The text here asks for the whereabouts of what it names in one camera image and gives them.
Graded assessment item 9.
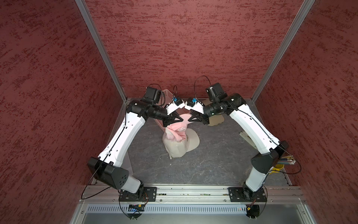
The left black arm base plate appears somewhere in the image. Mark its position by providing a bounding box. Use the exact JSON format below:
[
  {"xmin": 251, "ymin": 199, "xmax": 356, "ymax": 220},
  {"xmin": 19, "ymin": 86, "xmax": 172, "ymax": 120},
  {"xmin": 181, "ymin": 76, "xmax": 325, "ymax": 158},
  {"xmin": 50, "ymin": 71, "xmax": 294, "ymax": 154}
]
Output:
[{"xmin": 119, "ymin": 186, "xmax": 157, "ymax": 203}]

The aluminium front rail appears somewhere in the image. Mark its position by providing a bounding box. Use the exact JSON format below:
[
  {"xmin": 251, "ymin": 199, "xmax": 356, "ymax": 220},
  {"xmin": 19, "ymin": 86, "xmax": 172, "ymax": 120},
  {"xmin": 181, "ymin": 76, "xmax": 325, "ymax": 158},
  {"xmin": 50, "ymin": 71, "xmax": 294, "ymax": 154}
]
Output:
[{"xmin": 79, "ymin": 184, "xmax": 307, "ymax": 204}]

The yellow pencil cup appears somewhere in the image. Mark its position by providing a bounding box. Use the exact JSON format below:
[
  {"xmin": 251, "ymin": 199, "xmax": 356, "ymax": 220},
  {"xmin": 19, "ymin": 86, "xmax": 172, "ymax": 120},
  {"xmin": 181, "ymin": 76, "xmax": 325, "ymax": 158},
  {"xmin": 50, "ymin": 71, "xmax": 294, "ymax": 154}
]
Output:
[{"xmin": 270, "ymin": 164, "xmax": 284, "ymax": 174}]

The white pink baseball cap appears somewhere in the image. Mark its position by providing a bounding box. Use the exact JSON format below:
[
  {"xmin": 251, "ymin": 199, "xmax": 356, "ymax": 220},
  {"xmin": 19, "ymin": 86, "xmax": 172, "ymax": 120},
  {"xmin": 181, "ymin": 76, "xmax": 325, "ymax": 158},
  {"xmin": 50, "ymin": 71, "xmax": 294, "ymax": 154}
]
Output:
[{"xmin": 162, "ymin": 128, "xmax": 200, "ymax": 159}]

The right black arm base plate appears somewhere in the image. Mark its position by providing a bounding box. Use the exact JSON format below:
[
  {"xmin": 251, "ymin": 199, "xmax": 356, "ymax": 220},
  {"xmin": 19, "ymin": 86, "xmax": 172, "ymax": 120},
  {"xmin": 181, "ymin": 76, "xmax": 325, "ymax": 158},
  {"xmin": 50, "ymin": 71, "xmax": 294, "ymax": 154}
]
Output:
[{"xmin": 227, "ymin": 187, "xmax": 267, "ymax": 203}]

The grey flat tool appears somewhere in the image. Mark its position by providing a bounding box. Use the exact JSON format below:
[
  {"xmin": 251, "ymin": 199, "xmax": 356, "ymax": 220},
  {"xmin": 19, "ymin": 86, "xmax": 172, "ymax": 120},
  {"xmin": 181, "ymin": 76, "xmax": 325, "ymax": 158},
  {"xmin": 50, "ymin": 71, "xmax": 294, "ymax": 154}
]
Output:
[{"xmin": 240, "ymin": 131, "xmax": 257, "ymax": 150}]

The beige baseball cap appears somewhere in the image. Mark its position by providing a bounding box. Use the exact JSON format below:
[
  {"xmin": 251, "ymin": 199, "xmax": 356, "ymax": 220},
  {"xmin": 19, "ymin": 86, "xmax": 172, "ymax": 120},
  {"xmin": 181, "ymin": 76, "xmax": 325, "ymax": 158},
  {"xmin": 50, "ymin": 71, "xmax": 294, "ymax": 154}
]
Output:
[{"xmin": 203, "ymin": 99, "xmax": 225, "ymax": 127}]

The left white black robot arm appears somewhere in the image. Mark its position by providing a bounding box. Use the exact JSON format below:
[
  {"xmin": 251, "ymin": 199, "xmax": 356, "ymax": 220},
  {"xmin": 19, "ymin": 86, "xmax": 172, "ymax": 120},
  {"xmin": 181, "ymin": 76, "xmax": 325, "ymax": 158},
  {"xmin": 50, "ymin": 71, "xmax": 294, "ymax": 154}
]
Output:
[{"xmin": 88, "ymin": 87, "xmax": 185, "ymax": 199}]

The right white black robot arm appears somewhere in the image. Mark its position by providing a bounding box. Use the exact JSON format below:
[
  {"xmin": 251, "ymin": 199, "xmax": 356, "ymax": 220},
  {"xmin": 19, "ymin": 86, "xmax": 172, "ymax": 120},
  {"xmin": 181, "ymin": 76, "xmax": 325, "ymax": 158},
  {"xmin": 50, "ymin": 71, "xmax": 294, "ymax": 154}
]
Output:
[{"xmin": 185, "ymin": 83, "xmax": 288, "ymax": 197}]

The pink plastic basket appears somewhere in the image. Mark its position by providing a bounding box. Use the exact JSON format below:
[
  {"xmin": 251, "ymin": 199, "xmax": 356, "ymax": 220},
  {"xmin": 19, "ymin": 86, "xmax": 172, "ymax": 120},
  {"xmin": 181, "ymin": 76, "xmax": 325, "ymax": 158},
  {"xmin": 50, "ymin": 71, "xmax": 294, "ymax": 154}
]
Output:
[{"xmin": 154, "ymin": 89, "xmax": 173, "ymax": 132}]

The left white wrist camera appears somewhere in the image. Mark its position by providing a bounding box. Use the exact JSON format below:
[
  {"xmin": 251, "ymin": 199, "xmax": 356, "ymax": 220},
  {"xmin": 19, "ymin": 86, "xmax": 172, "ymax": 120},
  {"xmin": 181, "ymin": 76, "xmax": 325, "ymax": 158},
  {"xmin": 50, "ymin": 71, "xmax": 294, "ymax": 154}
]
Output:
[{"xmin": 166, "ymin": 97, "xmax": 185, "ymax": 115}]

